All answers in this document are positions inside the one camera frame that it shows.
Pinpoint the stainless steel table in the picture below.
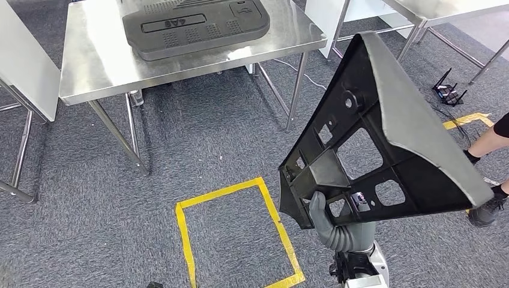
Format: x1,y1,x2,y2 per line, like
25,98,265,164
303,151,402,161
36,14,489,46
381,0,509,86

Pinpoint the black triangular plastic panel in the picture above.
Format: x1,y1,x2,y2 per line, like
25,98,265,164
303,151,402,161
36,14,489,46
278,31,495,230

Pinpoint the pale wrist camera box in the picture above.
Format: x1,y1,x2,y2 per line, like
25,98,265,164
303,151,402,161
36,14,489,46
344,274,390,288

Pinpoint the white cable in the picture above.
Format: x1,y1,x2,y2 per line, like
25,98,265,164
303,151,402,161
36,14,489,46
272,58,328,91

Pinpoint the black wifi router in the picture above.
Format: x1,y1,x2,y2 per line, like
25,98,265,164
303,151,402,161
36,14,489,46
432,67,469,107

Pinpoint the large black moulded cover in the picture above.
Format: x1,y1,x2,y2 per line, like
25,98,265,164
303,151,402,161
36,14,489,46
122,0,271,62

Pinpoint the yellow floor tape square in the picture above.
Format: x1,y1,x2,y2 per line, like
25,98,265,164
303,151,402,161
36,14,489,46
175,176,306,288
442,112,495,131

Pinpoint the black cable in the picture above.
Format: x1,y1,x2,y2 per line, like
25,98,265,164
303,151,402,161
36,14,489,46
429,101,476,149

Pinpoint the stainless steel workbench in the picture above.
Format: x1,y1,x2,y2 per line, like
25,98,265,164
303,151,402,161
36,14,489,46
58,0,328,176

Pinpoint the person's leg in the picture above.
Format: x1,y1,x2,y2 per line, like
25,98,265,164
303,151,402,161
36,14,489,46
463,112,509,166
491,178,509,200

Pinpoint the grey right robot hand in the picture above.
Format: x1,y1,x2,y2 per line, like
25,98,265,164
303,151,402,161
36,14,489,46
309,191,376,253

